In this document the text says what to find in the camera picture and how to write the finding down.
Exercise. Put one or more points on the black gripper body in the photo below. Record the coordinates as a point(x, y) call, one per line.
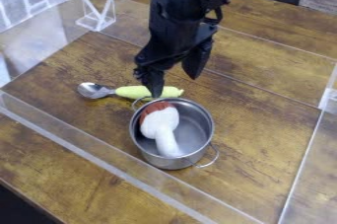
point(179, 28)

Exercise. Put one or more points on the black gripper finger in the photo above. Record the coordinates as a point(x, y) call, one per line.
point(152, 77)
point(196, 59)

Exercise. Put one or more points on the red and white plush mushroom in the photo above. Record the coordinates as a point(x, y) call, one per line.
point(159, 121)

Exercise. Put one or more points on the silver metal pot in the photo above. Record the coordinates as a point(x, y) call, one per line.
point(192, 135)

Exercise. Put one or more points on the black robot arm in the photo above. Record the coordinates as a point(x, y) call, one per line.
point(183, 26)

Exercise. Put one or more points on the clear acrylic front barrier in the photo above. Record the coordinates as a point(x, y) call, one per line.
point(187, 198)

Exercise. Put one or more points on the clear acrylic barrier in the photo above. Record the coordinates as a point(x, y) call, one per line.
point(311, 203)
point(187, 198)

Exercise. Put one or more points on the clear acrylic right barrier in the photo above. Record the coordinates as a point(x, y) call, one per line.
point(311, 203)

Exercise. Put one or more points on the spoon with yellow handle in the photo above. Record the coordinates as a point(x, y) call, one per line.
point(95, 91)

